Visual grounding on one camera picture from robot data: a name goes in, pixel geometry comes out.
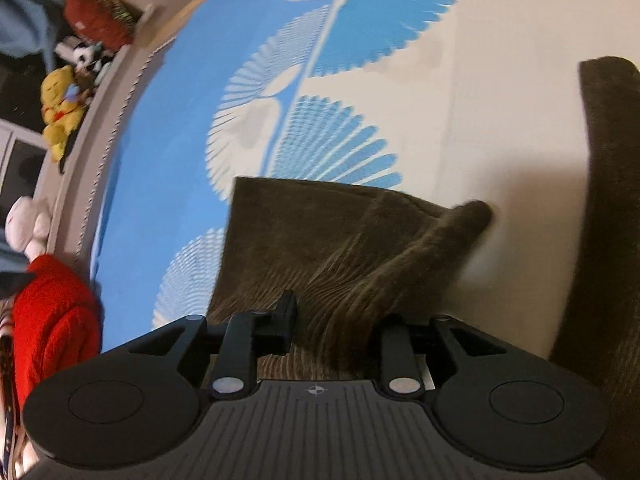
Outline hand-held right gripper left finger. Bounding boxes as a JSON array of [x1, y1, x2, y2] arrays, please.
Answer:
[[150, 290, 299, 400]]

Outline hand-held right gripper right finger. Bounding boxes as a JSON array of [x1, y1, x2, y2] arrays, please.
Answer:
[[379, 314, 507, 401]]

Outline brown corduroy pants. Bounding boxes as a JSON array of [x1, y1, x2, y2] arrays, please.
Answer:
[[207, 55, 640, 480]]

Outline red folded blanket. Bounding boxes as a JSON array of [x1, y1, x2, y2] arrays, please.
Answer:
[[12, 255, 104, 407]]

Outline blue white patterned bed sheet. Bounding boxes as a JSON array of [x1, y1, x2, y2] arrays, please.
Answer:
[[90, 0, 640, 361]]

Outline white plush toy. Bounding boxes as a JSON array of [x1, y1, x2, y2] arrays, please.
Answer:
[[5, 196, 52, 262]]

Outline yellow plush toy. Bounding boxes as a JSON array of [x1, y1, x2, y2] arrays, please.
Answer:
[[41, 65, 89, 163]]

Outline panda plush toy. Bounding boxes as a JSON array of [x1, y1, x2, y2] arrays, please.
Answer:
[[55, 37, 114, 74]]

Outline red cushion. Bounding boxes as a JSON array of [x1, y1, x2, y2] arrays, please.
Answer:
[[64, 0, 139, 47]]

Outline blue cloth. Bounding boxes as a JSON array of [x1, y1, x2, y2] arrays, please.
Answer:
[[0, 0, 69, 59]]

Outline grey upholstered bed frame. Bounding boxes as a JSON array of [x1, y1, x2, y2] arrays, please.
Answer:
[[46, 4, 176, 267]]

